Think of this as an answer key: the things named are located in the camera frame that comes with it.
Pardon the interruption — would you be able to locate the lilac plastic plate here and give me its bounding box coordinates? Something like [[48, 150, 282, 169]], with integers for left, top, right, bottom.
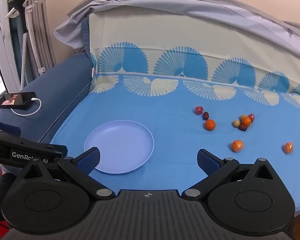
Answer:
[[84, 120, 155, 175]]

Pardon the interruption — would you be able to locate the braided steamer hose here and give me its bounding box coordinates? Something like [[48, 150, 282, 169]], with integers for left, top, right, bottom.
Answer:
[[20, 31, 29, 91]]

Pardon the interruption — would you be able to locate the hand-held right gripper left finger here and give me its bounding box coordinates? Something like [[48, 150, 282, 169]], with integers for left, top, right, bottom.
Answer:
[[20, 147, 115, 200]]

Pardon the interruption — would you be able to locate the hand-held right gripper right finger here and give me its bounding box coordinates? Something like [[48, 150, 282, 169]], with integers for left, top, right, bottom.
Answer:
[[182, 149, 280, 198]]

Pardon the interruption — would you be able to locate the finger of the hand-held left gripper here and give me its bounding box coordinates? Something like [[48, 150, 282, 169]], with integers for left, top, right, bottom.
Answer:
[[49, 144, 68, 160]]

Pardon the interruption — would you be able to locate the black smartphone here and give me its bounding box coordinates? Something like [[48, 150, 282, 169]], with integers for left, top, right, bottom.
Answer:
[[0, 92, 37, 110]]

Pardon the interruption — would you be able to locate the blue fan-print bed sheet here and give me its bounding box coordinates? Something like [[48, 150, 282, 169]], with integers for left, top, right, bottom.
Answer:
[[49, 12, 300, 213]]

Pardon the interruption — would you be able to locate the grey cover cloth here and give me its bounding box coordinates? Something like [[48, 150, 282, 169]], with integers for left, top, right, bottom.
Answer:
[[54, 0, 300, 63]]

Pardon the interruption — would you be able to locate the dark blue sofa armrest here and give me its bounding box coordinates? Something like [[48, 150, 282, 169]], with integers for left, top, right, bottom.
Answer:
[[0, 54, 94, 145]]

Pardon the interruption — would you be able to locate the white charging cable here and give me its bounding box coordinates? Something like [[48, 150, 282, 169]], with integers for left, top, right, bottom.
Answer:
[[10, 97, 42, 117]]

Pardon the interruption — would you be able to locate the white window frame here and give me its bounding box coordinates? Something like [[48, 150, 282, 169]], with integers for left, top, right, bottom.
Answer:
[[0, 0, 23, 93]]

